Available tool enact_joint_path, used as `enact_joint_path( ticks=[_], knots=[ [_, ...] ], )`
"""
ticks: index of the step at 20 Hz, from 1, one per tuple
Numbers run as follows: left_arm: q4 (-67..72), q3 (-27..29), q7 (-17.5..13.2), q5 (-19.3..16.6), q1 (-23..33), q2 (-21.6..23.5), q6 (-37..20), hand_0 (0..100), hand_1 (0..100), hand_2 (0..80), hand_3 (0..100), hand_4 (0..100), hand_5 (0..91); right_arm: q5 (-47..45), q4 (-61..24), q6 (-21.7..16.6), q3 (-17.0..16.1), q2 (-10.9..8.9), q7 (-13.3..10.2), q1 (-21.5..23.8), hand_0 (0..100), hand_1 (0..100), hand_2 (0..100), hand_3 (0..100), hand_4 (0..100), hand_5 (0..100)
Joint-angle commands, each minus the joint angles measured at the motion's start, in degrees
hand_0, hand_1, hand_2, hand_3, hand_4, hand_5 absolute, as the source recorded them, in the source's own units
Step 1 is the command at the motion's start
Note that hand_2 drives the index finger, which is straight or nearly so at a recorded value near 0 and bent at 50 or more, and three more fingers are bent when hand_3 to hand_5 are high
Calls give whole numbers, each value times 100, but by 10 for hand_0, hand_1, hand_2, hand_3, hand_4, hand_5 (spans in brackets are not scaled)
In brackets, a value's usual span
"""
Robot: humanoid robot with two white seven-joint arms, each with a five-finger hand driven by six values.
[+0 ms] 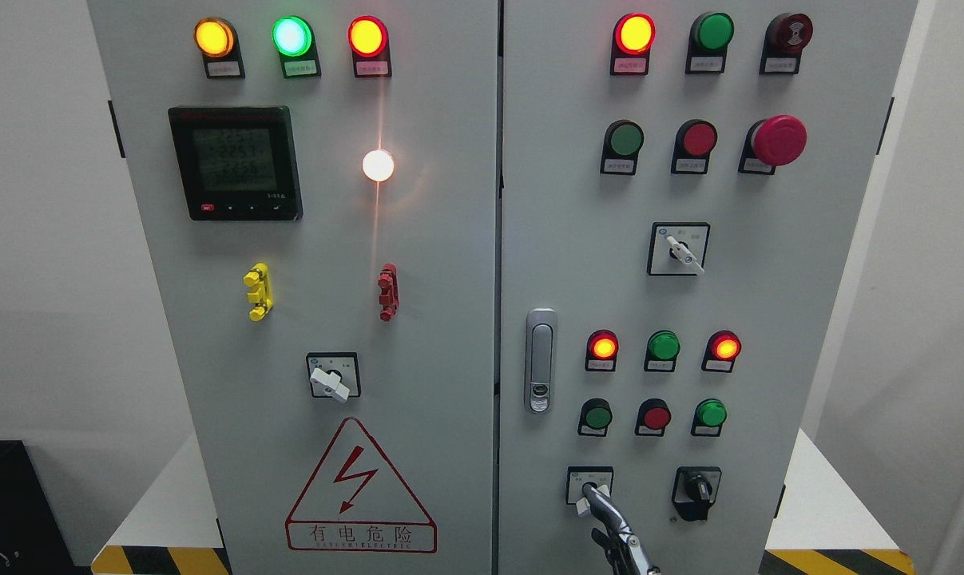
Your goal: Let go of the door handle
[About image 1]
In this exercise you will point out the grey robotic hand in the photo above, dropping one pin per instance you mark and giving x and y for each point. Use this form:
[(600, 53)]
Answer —
[(623, 549)]

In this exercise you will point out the silver swing door handle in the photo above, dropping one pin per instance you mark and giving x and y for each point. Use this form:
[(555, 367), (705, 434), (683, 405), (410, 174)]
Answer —
[(541, 326)]

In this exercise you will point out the grey right cabinet door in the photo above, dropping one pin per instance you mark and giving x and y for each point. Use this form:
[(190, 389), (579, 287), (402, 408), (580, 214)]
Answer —
[(577, 241)]

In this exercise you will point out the grey cabinet door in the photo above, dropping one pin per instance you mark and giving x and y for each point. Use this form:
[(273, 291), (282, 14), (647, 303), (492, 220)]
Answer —
[(577, 241), (427, 376)]

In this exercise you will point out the grey left cabinet door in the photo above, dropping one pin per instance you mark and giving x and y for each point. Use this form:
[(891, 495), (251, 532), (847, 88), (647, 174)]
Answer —
[(427, 376)]

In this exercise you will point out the red-rimmed lit lamp left door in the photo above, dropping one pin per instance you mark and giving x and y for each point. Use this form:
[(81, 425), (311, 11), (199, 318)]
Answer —
[(369, 42)]

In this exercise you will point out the red push button lower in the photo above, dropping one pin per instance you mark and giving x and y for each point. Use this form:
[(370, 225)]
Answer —
[(653, 417)]

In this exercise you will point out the red push button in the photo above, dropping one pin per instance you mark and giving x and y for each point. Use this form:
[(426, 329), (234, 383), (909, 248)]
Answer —
[(694, 141), (653, 417)]

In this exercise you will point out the green push button lower left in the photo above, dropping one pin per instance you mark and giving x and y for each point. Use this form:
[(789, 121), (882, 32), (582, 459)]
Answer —
[(595, 418)]

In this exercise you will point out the green push button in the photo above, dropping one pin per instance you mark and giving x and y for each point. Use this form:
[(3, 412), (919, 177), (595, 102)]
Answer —
[(621, 146), (595, 418), (708, 418)]

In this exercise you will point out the green push button lower right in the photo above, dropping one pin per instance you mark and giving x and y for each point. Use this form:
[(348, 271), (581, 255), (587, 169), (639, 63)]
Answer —
[(708, 418)]

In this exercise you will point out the white platform with hazard stripes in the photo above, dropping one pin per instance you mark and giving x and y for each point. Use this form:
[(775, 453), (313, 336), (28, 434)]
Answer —
[(822, 526)]

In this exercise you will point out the red lit lamp middle left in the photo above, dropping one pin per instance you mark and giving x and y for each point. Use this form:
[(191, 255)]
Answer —
[(601, 351)]

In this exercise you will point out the red lit lamp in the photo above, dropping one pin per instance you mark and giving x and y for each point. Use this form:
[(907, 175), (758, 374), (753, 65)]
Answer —
[(633, 36), (721, 351), (601, 351)]

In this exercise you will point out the green lamp middle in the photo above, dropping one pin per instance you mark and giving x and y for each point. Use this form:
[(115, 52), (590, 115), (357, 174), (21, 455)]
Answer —
[(661, 351)]

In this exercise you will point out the red lit lamp middle right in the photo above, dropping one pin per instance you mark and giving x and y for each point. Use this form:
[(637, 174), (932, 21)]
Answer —
[(721, 351)]

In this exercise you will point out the red electric hazard warning sticker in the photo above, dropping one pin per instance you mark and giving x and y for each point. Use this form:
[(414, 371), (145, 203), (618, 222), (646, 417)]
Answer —
[(356, 501)]

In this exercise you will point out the green push button upper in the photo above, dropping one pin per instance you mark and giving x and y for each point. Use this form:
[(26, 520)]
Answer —
[(621, 146)]

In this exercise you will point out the red push button upper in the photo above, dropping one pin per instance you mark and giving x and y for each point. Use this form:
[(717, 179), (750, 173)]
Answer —
[(694, 141)]

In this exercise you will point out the red emergency stop mushroom button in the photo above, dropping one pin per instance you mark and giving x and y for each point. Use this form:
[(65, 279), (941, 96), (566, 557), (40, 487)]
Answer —
[(773, 142)]

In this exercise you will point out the white glowing lamp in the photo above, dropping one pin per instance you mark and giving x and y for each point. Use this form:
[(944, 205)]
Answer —
[(378, 165)]

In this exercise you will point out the red lit lamp right top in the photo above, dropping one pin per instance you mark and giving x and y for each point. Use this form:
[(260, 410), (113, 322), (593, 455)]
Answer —
[(633, 36)]

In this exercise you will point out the green lamp right top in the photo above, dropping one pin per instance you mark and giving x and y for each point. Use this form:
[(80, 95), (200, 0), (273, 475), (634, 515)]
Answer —
[(709, 37)]

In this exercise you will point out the dark red buzzer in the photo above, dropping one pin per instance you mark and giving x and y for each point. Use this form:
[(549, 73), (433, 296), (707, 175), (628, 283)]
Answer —
[(784, 42)]

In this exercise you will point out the black digital power meter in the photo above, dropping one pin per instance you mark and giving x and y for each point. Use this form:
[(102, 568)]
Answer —
[(237, 162)]

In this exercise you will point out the green lit indicator lamp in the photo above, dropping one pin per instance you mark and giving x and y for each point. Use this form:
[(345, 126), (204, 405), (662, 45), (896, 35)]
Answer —
[(296, 43)]

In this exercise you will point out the black box bottom left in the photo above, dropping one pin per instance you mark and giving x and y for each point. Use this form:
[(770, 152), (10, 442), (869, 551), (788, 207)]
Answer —
[(30, 540)]

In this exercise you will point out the yellow indicator lamp top left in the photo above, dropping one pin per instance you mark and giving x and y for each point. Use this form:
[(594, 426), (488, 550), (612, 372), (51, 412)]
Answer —
[(217, 41)]

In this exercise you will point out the white lever selector switch bottom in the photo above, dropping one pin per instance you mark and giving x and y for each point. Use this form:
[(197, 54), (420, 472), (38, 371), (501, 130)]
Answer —
[(578, 476)]

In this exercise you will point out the black knob selector switch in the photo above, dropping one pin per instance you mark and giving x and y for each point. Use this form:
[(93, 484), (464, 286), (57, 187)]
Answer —
[(694, 491)]

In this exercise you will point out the right door upper selector switch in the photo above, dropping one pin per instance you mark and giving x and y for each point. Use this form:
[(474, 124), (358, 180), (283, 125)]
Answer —
[(678, 248)]

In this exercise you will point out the left door rotary selector switch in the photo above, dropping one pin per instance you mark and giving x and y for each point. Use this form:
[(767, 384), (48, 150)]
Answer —
[(334, 375)]

